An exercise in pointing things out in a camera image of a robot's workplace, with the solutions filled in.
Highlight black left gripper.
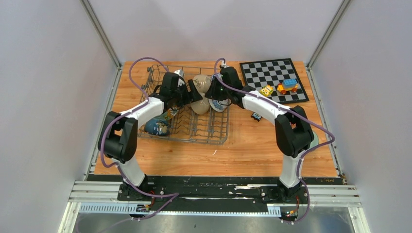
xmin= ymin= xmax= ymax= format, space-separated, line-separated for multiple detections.
xmin=171 ymin=80 xmax=202 ymax=107

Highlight plain beige bowl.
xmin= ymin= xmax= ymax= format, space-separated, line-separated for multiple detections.
xmin=190 ymin=92 xmax=210 ymax=115

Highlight white bowl green dashes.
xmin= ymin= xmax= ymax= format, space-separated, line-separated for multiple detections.
xmin=309 ymin=132 xmax=319 ymax=150

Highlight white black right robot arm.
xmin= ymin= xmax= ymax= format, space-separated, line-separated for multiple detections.
xmin=206 ymin=66 xmax=318 ymax=203

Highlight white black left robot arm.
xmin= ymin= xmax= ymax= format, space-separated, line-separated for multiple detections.
xmin=98 ymin=72 xmax=203 ymax=200

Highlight white bowl blue roses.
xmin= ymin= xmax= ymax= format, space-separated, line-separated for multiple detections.
xmin=208 ymin=99 xmax=230 ymax=112

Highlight beige bowl with flower sprig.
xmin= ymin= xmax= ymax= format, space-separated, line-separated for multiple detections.
xmin=193 ymin=74 xmax=211 ymax=93

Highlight blue white zigzag bowl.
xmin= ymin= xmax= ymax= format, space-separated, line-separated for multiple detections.
xmin=210 ymin=73 xmax=221 ymax=85

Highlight teal bowl with orange flower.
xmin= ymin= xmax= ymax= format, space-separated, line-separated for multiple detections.
xmin=158 ymin=106 xmax=180 ymax=121

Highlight dark blue floral bowl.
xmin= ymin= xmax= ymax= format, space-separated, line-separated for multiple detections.
xmin=144 ymin=117 xmax=171 ymax=136

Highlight black white chessboard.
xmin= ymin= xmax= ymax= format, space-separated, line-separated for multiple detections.
xmin=240 ymin=58 xmax=309 ymax=104

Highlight black blue owl block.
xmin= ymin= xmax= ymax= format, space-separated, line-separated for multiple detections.
xmin=251 ymin=112 xmax=262 ymax=122

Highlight yellow owl toy block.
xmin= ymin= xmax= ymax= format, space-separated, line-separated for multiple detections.
xmin=259 ymin=85 xmax=274 ymax=98

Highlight toy brick car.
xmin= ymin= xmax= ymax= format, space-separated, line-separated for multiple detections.
xmin=276 ymin=79 xmax=299 ymax=95

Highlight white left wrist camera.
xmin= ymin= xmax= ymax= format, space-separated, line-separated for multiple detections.
xmin=174 ymin=69 xmax=186 ymax=87

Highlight grey wire dish rack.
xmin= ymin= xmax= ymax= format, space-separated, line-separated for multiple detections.
xmin=138 ymin=65 xmax=229 ymax=145

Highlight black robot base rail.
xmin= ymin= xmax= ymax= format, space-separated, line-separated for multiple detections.
xmin=117 ymin=175 xmax=344 ymax=213

